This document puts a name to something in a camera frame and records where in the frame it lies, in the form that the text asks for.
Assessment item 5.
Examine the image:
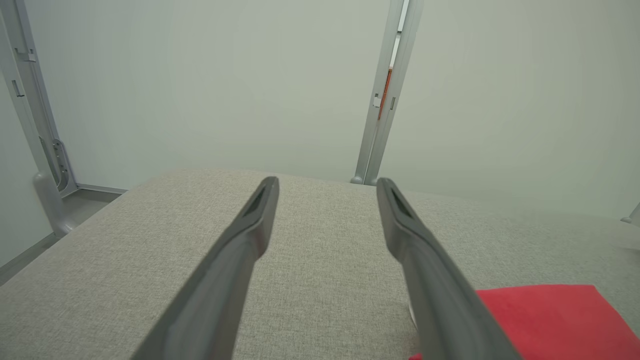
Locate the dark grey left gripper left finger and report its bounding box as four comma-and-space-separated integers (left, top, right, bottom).
130, 175, 281, 360

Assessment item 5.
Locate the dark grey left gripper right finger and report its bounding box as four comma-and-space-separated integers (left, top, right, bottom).
376, 177, 523, 360

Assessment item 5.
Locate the red white basketball jersey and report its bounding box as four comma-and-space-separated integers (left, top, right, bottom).
407, 284, 640, 360

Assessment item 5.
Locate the grey corner partition post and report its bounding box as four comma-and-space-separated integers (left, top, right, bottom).
0, 0, 80, 238

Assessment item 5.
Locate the grey partition post foot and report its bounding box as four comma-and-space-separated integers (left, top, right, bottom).
620, 201, 640, 226

